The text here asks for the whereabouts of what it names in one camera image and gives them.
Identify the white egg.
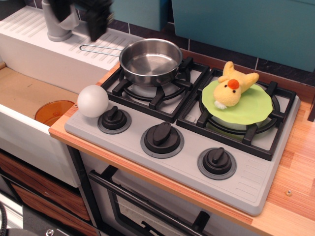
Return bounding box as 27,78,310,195
77,85,109,118

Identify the black oven door handle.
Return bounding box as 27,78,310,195
88,169,210,236

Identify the yellow stuffed duck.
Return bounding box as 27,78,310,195
213,61,259,110

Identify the black stove knob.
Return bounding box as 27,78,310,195
140,121,185,159
197,147,237,180
97,106,132,135

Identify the grey toy faucet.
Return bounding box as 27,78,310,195
42,0,79,42

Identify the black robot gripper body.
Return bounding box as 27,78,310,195
48,0,112,10

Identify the wooden drawer front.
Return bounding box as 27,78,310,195
0,150,97,236

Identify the black middle stove knob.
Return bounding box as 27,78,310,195
140,121,185,159

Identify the white toy sink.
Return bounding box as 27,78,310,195
0,6,137,187

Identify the stainless steel pan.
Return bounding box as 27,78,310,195
79,38,183,87

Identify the black left burner grate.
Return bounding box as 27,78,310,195
101,57,210,123

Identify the light green plate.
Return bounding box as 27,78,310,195
201,81,273,125

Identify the black burner grate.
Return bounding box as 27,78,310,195
101,57,210,123
177,69,300,161

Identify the black foreground cable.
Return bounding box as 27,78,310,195
0,204,7,236

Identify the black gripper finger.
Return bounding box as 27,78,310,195
49,0,73,22
83,4,114,41

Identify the grey toy stove top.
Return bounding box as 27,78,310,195
64,64,300,215

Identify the black right stove knob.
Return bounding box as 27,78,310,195
197,147,237,180

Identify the toy oven door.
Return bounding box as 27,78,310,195
87,164,247,236

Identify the black right burner grate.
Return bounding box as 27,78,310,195
177,69,300,161

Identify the black left stove knob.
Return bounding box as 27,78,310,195
97,106,132,135

